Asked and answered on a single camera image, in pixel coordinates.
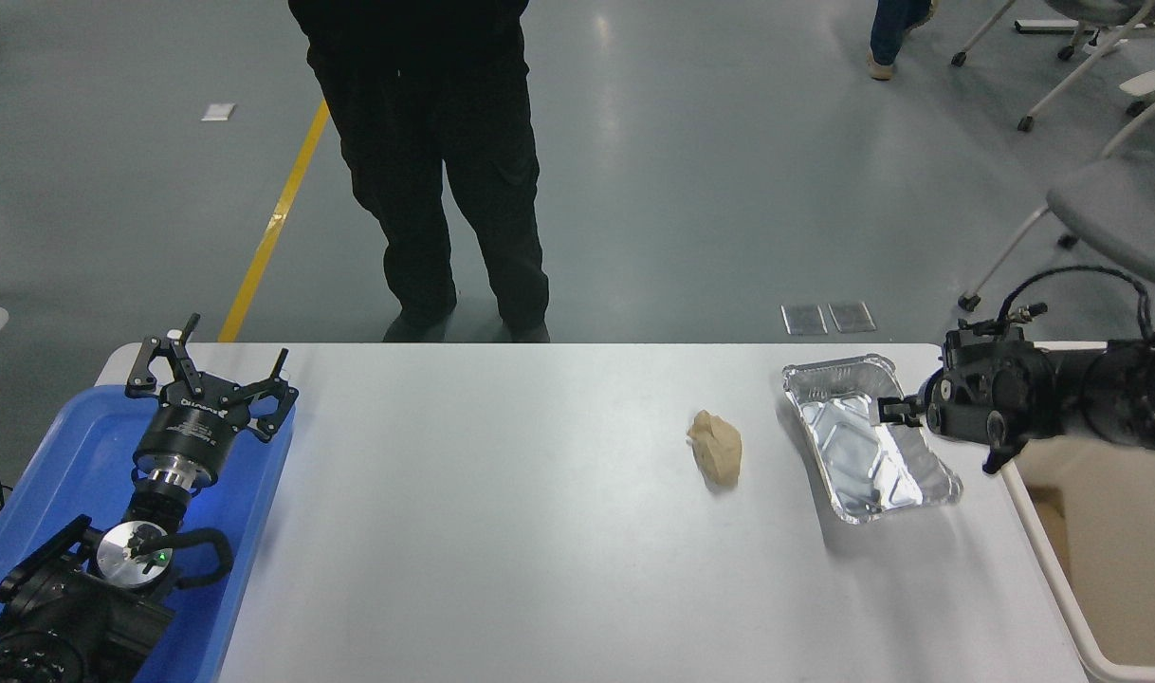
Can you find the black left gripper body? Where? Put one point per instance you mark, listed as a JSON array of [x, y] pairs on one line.
[[193, 432]]

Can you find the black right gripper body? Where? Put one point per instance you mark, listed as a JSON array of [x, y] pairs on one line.
[[957, 413]]

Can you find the silver foil plate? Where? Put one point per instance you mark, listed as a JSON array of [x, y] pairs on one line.
[[862, 455]]

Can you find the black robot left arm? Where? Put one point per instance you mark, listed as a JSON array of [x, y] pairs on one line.
[[56, 617]]

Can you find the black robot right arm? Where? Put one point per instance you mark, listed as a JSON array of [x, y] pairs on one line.
[[1127, 398]]

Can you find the large pale dustbin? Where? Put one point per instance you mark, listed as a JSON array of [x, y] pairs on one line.
[[1118, 550]]

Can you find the metal floor socket cover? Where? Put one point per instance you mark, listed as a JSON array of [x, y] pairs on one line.
[[804, 321], [852, 318]]

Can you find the blue plastic tray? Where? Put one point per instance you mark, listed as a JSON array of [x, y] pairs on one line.
[[75, 446]]

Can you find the crumpled tan paper ball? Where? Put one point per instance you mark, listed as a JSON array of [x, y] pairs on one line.
[[717, 451]]

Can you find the grey seat office chair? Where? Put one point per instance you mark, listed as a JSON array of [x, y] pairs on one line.
[[1123, 213]]

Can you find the person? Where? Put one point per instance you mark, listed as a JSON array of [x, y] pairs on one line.
[[426, 142], [892, 33]]

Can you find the white frame office chair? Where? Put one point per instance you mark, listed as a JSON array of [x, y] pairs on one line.
[[1090, 57]]

